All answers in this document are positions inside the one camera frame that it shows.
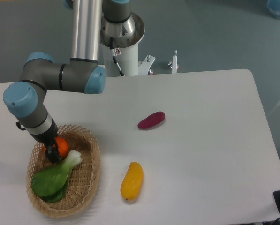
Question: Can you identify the white stand foot with caster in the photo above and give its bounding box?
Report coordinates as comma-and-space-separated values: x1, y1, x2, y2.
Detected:
168, 50, 179, 74

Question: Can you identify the woven wicker basket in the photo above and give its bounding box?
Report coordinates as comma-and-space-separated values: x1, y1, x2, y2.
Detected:
26, 124, 100, 218

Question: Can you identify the purple sweet potato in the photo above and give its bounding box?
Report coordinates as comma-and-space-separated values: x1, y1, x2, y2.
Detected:
137, 111, 166, 130

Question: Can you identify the blue plastic bag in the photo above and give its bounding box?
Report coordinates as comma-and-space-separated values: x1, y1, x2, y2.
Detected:
267, 0, 280, 19

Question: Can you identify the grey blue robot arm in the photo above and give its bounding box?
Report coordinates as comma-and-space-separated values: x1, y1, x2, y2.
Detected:
3, 0, 131, 163

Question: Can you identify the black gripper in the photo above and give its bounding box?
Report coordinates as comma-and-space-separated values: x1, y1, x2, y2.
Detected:
31, 122, 61, 163

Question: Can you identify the yellow mango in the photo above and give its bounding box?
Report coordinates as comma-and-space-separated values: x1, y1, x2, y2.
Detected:
120, 162, 144, 201

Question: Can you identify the green bok choy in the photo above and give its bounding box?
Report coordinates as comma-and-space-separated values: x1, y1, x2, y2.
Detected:
31, 150, 83, 203

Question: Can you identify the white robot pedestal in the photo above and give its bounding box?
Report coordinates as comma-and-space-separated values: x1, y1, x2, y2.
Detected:
100, 12, 155, 77

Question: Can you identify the orange fruit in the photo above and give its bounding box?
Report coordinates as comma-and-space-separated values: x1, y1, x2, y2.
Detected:
55, 137, 68, 159

